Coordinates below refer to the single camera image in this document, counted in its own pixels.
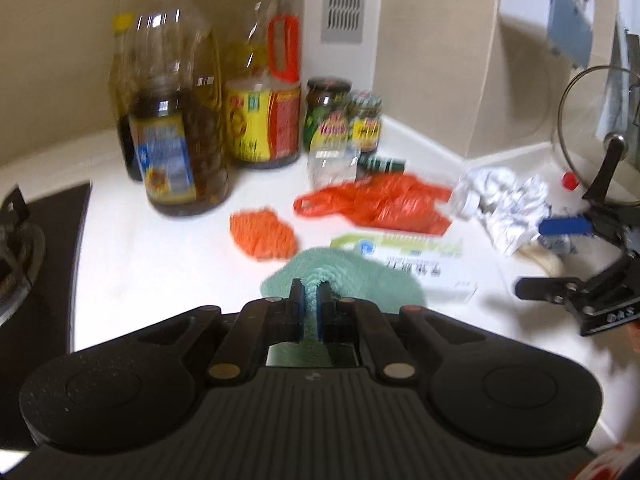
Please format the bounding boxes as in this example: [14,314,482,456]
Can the green knitted cloth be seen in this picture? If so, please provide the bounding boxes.
[260,247,426,368]

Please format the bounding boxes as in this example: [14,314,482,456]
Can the clear yellow oil bottle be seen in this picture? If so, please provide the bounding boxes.
[180,0,225,111]

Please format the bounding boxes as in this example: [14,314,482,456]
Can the white green medicine box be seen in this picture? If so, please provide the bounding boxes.
[330,231,478,306]

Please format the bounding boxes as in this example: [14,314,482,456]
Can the black lid sauce jar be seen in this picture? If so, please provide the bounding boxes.
[304,77,351,153]

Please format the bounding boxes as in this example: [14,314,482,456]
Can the green label plastic bottle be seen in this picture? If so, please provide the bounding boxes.
[356,156,407,180]

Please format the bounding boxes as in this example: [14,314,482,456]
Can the blue label oil bottle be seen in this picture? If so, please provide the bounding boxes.
[120,0,231,217]

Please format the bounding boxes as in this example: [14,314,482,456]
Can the red handle oil bottle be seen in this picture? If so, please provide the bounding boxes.
[222,0,303,168]

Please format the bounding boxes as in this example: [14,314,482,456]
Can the red plastic bag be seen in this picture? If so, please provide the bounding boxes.
[293,172,453,236]

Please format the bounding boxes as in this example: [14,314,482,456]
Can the clear plastic cup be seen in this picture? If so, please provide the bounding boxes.
[307,146,362,187]

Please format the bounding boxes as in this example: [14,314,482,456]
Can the yellow cap dark bottle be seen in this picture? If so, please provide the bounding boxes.
[107,12,146,183]

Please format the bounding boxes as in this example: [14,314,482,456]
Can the black gas stove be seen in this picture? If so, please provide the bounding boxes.
[0,182,93,356]

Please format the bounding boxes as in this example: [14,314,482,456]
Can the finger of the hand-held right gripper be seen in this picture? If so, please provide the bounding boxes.
[539,202,640,261]
[515,255,633,307]

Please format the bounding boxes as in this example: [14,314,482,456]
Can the white blue wall appliance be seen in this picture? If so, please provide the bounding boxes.
[500,0,601,68]

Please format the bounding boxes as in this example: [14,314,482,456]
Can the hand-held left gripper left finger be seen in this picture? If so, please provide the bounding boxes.
[135,278,305,386]

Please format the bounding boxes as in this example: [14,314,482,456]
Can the checkered lid sauce jar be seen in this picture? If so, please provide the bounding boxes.
[347,91,383,153]

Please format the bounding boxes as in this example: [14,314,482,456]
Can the glass pot lid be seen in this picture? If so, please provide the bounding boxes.
[556,65,640,202]

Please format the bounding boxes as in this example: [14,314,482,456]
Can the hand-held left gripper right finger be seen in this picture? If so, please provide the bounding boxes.
[318,282,501,386]

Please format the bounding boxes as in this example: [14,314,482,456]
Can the black pan support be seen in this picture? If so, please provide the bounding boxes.
[0,185,30,286]

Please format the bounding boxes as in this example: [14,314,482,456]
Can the orange mesh net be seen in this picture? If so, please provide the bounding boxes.
[229,206,299,262]

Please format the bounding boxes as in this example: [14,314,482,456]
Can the white paper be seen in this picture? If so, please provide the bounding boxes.
[449,166,551,257]

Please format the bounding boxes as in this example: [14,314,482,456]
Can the person's red white clothing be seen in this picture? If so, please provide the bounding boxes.
[572,440,640,480]

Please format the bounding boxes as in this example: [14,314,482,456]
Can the small wall vent grille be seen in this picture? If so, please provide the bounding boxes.
[320,0,366,44]

